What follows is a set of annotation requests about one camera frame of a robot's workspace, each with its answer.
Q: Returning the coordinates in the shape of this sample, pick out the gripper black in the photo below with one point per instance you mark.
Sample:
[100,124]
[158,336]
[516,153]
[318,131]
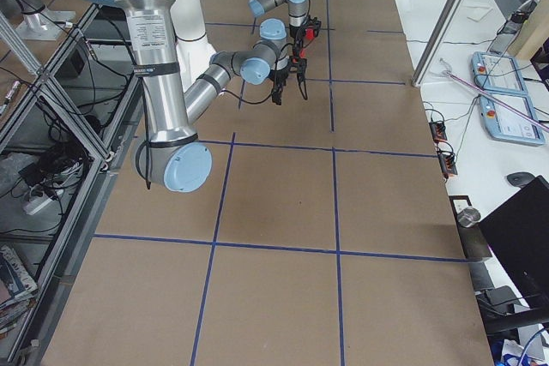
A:
[279,78]
[297,33]

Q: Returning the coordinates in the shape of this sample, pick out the red block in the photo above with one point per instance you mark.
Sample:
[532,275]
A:
[309,33]

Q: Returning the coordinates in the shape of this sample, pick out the teach pendant far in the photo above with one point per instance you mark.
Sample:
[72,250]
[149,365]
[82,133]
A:
[496,73]

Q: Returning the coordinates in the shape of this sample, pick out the teach pendant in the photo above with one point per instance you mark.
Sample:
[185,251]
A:
[496,73]
[503,125]

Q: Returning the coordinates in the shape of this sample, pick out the teach pendant near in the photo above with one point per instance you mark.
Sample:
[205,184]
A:
[503,125]

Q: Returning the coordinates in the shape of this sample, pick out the metal cup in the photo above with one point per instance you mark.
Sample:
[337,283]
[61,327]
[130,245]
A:
[468,217]

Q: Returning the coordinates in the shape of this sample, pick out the black computer mouse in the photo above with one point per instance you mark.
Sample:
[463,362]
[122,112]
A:
[520,179]

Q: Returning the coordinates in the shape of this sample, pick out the black monitor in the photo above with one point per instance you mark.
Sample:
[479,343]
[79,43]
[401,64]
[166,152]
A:
[517,234]

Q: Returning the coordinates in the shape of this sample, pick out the stack of magazines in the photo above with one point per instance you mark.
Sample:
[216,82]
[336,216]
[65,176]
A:
[18,289]

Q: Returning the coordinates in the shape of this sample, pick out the white central pedestal column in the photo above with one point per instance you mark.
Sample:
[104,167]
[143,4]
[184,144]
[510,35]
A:
[193,48]

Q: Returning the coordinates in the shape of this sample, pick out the aluminium frame post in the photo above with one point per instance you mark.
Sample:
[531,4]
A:
[435,41]

